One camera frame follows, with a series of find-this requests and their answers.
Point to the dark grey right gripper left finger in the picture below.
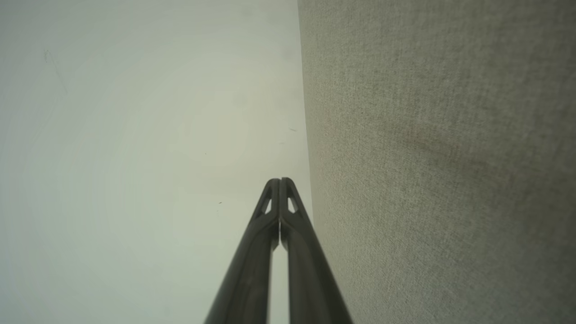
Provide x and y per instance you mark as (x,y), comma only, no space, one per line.
(252,270)

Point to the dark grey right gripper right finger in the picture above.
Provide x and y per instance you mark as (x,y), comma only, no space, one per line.
(310,279)

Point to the grey fabric sofa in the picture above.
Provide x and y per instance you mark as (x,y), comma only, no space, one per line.
(441,171)

